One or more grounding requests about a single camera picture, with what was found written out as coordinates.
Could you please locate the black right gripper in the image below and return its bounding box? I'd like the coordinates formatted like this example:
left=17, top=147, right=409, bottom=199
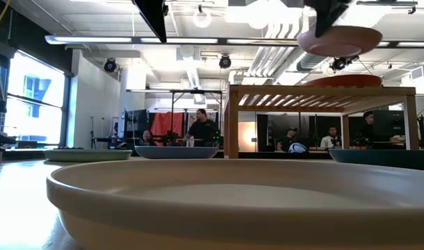
left=303, top=0, right=354, bottom=39

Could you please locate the pink plate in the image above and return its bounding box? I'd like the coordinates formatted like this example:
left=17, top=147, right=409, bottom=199
left=296, top=24, right=384, bottom=58

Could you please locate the orange-red plate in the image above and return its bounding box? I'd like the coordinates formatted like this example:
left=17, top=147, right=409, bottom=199
left=302, top=74, right=384, bottom=88

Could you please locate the grey-blue plate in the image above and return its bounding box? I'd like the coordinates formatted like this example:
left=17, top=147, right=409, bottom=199
left=133, top=145, right=220, bottom=160

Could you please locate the dark teal plate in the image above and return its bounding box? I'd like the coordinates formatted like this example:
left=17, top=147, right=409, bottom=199
left=329, top=149, right=424, bottom=172

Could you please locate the pale green plate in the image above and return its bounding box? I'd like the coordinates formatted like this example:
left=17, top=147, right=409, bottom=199
left=42, top=148, right=133, bottom=163

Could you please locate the cream plate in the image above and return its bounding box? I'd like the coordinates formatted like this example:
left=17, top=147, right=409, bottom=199
left=46, top=158, right=424, bottom=250

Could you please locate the wooden slatted shelf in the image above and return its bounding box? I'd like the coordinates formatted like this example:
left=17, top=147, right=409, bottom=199
left=224, top=85, right=420, bottom=160

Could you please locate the white globe pendant lamp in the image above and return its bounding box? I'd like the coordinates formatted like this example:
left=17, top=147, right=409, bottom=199
left=192, top=4, right=213, bottom=29

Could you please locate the long linear ceiling light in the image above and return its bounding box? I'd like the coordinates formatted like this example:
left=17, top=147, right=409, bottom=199
left=44, top=34, right=424, bottom=49

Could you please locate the white air vent grille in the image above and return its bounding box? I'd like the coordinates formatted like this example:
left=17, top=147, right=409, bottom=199
left=409, top=63, right=424, bottom=81

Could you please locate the red cloth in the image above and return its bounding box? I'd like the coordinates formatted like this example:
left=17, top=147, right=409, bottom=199
left=150, top=111, right=186, bottom=138

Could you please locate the person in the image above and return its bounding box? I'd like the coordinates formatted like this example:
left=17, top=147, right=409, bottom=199
left=140, top=129, right=156, bottom=147
left=183, top=108, right=221, bottom=148
left=353, top=110, right=377, bottom=147
left=277, top=127, right=300, bottom=153
left=319, top=125, right=342, bottom=151

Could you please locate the black monitor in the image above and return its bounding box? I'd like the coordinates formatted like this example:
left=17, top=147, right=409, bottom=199
left=373, top=110, right=406, bottom=138

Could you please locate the black tripod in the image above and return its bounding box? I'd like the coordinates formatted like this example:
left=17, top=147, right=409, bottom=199
left=89, top=116, right=98, bottom=150

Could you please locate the white and blue ball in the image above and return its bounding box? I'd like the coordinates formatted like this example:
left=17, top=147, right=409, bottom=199
left=288, top=142, right=309, bottom=154

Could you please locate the orange lit panel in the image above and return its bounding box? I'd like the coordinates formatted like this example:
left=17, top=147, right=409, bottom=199
left=237, top=121, right=259, bottom=153

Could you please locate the large window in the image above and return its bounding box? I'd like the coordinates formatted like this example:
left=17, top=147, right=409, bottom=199
left=0, top=50, right=70, bottom=148

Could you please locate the silver ventilation duct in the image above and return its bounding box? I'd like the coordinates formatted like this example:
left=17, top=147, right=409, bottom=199
left=296, top=51, right=333, bottom=72

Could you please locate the black metal frame stand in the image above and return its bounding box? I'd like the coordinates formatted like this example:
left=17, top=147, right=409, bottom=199
left=125, top=88, right=224, bottom=149

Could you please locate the black aluminium table frame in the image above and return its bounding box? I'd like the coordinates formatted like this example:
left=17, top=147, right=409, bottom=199
left=3, top=149, right=333, bottom=160

